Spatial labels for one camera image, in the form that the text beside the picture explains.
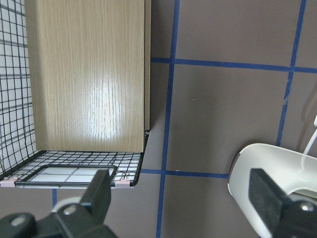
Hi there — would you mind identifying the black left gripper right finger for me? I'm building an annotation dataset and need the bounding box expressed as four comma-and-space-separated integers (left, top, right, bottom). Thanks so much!
249, 169, 292, 230

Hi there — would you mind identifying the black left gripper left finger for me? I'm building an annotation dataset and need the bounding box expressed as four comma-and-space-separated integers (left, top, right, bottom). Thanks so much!
79, 170, 111, 224

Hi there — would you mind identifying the white toaster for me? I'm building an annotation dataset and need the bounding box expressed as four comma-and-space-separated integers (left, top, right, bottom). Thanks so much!
227, 143, 317, 238

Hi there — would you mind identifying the white power cord with plug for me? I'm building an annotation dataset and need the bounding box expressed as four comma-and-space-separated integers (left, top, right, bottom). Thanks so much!
304, 114, 317, 156

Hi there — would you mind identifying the wire grid basket with wood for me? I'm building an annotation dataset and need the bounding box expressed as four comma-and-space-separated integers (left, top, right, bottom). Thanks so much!
0, 0, 151, 188

